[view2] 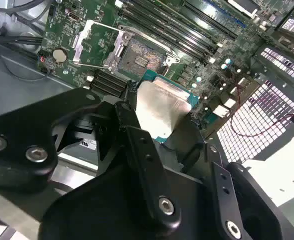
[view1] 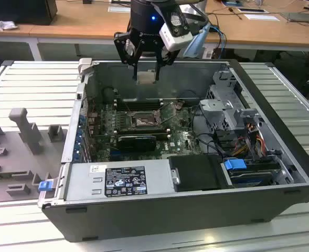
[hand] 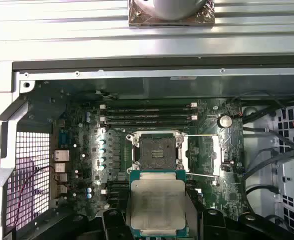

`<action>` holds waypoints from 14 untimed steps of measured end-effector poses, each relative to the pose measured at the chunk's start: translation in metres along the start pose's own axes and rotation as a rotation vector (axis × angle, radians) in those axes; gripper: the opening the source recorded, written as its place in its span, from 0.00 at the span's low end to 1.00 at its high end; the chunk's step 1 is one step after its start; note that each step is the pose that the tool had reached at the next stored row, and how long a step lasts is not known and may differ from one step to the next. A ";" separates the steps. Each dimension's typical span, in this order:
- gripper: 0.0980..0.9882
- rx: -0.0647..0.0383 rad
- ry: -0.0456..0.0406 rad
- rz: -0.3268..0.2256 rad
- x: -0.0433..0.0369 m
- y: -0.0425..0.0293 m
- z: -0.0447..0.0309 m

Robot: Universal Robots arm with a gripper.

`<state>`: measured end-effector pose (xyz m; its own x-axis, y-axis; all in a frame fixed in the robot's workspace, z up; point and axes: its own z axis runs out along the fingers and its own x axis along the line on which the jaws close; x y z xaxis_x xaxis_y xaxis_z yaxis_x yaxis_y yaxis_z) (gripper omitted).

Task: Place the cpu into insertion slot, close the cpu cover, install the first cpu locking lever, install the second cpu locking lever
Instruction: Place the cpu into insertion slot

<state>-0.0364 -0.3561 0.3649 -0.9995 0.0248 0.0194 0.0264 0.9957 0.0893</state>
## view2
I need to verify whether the thin wire locking lever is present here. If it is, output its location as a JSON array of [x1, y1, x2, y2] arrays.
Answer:
[[117, 24, 175, 55]]

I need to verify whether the silver topped CPU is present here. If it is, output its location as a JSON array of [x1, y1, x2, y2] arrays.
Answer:
[[134, 69, 201, 145]]

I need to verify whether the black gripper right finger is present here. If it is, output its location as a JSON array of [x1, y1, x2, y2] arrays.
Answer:
[[165, 116, 291, 240]]

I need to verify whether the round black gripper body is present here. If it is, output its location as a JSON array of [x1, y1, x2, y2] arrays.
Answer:
[[38, 162, 221, 240]]

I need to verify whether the metal socket cover frame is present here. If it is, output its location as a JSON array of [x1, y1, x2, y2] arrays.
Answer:
[[71, 19, 125, 70]]

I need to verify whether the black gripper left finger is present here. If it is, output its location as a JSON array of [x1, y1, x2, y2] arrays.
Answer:
[[0, 80, 182, 231]]

